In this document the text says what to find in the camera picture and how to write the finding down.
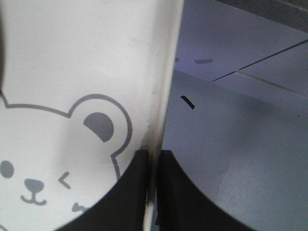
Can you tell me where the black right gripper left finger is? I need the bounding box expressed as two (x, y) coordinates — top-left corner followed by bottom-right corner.
(58, 150), (149, 231)

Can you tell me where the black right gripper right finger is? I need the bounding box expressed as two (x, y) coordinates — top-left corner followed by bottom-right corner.
(156, 150), (251, 231)

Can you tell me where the cream bear serving tray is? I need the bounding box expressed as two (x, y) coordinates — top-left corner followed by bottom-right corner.
(0, 0), (184, 231)

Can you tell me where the black floor tape strip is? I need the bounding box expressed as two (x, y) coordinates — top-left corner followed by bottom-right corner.
(180, 95), (195, 109)

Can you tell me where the grey cabinet door panel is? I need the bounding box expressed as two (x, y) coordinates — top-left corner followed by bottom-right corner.
(175, 0), (308, 95)

